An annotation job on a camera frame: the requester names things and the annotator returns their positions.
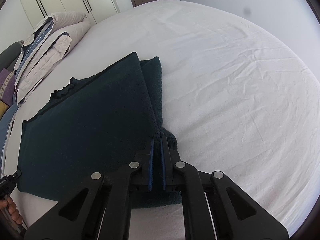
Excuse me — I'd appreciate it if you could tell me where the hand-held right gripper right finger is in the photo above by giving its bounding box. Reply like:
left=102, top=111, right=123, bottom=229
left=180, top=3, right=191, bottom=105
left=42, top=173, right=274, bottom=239
left=160, top=136, right=288, bottom=240

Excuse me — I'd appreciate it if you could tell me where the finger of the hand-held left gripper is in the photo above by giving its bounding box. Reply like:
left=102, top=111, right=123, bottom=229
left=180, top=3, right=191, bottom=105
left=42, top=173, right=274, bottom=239
left=10, top=169, right=23, bottom=181

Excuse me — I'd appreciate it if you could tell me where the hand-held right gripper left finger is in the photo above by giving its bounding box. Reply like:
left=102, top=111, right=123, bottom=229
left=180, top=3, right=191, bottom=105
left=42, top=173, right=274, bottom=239
left=24, top=137, right=155, bottom=240

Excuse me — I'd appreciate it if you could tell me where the dark green sweater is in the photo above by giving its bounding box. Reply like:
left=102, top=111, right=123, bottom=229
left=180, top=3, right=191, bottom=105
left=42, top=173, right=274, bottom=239
left=16, top=52, right=182, bottom=209

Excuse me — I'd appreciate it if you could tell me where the person's left hand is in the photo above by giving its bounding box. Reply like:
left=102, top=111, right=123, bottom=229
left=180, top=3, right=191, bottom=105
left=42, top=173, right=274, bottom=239
left=0, top=196, right=24, bottom=225

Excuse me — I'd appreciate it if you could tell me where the large blue pillow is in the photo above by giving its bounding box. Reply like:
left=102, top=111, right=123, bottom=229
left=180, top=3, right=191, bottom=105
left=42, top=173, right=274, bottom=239
left=0, top=104, right=20, bottom=173

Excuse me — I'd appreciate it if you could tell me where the purple cushion with patterned band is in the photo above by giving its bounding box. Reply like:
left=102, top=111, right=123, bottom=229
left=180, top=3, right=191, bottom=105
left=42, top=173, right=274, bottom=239
left=0, top=67, right=16, bottom=107

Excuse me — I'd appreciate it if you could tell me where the bed with white sheet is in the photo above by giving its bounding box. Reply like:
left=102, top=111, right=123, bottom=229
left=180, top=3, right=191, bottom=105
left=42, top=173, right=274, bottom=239
left=0, top=0, right=318, bottom=240

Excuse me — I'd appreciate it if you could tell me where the dark grey upholstered headboard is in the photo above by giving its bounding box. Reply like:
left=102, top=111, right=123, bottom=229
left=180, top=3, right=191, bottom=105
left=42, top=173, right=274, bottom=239
left=0, top=41, right=24, bottom=71

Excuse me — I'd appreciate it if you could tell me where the folded grey and blue duvet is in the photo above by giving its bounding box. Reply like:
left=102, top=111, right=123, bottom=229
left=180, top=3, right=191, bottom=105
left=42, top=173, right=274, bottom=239
left=21, top=11, right=91, bottom=56

